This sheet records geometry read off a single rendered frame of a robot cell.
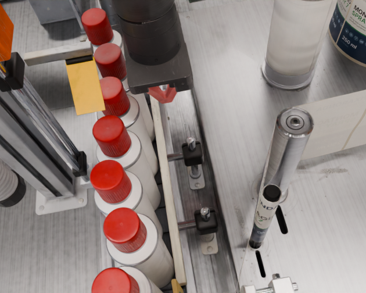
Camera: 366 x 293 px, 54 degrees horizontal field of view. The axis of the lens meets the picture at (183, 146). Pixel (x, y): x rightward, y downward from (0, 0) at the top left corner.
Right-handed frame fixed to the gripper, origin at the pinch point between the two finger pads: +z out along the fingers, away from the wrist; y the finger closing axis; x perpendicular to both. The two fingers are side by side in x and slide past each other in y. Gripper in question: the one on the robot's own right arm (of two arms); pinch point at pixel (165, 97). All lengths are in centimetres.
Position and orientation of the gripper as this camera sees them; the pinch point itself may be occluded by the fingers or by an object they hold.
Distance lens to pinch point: 46.7
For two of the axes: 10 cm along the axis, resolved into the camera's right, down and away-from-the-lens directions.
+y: -1.5, -8.5, 5.0
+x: -9.8, 1.8, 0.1
